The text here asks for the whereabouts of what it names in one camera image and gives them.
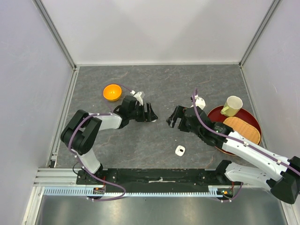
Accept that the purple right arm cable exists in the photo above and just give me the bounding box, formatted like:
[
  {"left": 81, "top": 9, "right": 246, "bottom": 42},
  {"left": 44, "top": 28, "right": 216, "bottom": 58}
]
[{"left": 191, "top": 88, "right": 300, "bottom": 203}]

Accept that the dark red round tray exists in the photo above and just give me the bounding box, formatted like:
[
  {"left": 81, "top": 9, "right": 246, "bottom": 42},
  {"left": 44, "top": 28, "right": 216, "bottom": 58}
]
[{"left": 207, "top": 105, "right": 262, "bottom": 156}]

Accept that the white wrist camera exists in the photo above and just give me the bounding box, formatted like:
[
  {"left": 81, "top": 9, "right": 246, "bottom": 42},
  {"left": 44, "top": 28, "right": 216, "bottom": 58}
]
[
  {"left": 195, "top": 95, "right": 206, "bottom": 110},
  {"left": 130, "top": 90, "right": 145, "bottom": 105}
]

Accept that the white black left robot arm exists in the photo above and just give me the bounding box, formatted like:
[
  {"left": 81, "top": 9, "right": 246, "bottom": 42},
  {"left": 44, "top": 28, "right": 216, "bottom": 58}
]
[{"left": 60, "top": 95, "right": 158, "bottom": 184}]

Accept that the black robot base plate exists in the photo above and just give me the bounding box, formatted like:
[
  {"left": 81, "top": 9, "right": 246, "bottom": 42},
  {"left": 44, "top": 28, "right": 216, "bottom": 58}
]
[{"left": 76, "top": 167, "right": 244, "bottom": 193}]

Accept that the pale yellow mug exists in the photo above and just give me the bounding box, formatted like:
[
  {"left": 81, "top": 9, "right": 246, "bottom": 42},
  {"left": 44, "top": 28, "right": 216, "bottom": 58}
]
[{"left": 220, "top": 96, "right": 243, "bottom": 117}]

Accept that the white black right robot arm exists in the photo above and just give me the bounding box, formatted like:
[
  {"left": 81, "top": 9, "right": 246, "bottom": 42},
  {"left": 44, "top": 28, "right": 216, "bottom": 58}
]
[{"left": 166, "top": 105, "right": 300, "bottom": 204}]

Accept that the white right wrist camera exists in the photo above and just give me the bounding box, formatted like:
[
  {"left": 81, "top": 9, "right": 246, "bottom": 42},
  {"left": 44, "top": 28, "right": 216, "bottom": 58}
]
[{"left": 195, "top": 95, "right": 206, "bottom": 110}]

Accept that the woven bamboo basket tray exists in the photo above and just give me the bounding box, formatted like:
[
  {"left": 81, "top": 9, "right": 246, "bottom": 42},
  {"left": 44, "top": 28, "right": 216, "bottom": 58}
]
[{"left": 223, "top": 117, "right": 261, "bottom": 144}]

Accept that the aluminium frame rail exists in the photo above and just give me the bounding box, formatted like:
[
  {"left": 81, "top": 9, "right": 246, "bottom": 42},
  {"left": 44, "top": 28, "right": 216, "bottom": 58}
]
[{"left": 32, "top": 0, "right": 77, "bottom": 71}]

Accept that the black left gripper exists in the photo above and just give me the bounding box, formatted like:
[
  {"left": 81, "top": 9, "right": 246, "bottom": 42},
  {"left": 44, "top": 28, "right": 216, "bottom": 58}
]
[{"left": 128, "top": 102, "right": 157, "bottom": 122}]

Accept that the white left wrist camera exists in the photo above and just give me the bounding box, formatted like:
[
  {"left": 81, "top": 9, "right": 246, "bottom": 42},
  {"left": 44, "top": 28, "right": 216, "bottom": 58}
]
[{"left": 130, "top": 90, "right": 145, "bottom": 105}]

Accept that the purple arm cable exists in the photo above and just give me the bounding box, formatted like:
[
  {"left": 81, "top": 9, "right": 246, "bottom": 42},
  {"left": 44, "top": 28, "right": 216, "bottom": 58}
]
[
  {"left": 69, "top": 84, "right": 127, "bottom": 202},
  {"left": 191, "top": 88, "right": 300, "bottom": 203}
]

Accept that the light blue cable duct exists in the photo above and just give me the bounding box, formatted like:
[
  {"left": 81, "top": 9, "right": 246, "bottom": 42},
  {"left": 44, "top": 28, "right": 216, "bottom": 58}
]
[{"left": 43, "top": 187, "right": 223, "bottom": 197}]

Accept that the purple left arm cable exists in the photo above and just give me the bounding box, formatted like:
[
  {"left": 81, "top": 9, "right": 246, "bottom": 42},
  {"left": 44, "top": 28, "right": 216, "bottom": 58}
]
[{"left": 69, "top": 84, "right": 127, "bottom": 202}]

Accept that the orange plastic bowl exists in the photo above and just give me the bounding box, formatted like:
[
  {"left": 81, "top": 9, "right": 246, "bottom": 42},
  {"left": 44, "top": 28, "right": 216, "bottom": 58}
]
[{"left": 103, "top": 84, "right": 122, "bottom": 102}]

